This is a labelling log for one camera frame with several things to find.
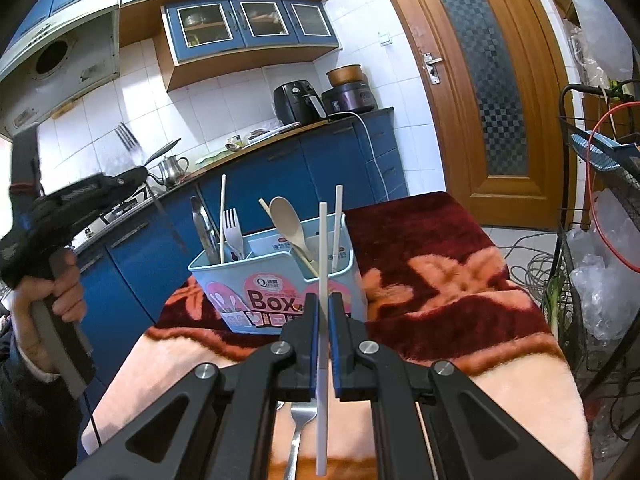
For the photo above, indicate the floral plush blanket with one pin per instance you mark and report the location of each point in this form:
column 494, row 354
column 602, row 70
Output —
column 450, row 285

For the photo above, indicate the steel table knife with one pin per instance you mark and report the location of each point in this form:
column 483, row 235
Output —
column 200, row 220

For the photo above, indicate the person's left forearm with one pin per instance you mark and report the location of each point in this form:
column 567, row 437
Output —
column 35, row 410

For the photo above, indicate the dark rice cooker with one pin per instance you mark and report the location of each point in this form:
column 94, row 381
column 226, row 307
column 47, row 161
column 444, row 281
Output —
column 350, row 100

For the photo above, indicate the steel fork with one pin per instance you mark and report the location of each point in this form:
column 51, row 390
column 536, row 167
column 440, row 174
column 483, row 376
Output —
column 298, row 425
column 127, row 137

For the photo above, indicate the green onion stalk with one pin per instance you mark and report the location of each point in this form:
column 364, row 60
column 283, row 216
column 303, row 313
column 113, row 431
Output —
column 554, row 310

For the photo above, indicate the gas stove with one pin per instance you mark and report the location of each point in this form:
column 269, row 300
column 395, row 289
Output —
column 120, row 215

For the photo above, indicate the glass-door wall cabinet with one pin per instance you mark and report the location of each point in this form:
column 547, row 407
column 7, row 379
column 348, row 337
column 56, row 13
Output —
column 225, row 60

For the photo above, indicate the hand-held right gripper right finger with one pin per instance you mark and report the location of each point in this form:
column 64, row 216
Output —
column 336, row 360

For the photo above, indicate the white plastic bag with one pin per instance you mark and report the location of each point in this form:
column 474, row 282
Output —
column 595, row 10

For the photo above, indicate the black wok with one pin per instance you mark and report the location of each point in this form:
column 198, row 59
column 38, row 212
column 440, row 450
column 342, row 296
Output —
column 165, row 150

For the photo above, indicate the brown pot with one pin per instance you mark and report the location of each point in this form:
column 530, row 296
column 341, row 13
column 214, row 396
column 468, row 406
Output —
column 346, row 75

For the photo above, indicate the wooden door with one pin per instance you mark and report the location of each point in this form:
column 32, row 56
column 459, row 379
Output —
column 500, row 185

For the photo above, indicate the blue plastic basket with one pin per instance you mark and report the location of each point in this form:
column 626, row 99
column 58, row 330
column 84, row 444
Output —
column 600, row 150

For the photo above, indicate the clear plastic bags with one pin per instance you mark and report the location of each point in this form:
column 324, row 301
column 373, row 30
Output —
column 610, row 270

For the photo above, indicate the blue plastic utensil box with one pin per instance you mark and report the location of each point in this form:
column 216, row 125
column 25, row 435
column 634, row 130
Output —
column 240, row 280

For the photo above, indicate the white wall switch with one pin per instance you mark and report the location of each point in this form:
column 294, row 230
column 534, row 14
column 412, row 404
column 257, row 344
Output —
column 385, row 39

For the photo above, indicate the wooden cutting board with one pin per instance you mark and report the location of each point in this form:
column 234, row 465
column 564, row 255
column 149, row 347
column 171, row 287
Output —
column 285, row 130

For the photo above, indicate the pale grey fork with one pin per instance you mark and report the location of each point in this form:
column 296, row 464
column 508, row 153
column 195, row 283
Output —
column 231, row 230

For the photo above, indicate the wooden chopstick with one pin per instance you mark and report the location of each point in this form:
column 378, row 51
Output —
column 223, row 210

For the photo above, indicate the blue base cabinet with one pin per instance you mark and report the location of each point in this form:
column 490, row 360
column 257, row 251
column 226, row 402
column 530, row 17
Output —
column 325, row 165

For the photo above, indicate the person's left hand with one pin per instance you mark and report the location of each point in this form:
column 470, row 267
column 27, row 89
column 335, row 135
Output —
column 67, row 290

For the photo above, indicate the small metal kettle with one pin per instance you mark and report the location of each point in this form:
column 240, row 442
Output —
column 170, row 170

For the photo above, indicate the steel range hood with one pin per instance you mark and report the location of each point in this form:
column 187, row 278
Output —
column 75, row 60

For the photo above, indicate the wooden spoon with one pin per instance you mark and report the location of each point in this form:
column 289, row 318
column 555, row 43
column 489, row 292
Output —
column 285, row 215
column 263, row 205

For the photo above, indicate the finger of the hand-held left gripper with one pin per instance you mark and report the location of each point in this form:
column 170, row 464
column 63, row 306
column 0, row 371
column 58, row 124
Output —
column 127, row 182

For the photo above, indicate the black air fryer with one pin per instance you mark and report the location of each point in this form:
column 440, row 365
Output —
column 292, row 102

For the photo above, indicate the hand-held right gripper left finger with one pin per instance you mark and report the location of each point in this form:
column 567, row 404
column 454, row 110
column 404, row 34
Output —
column 313, row 350

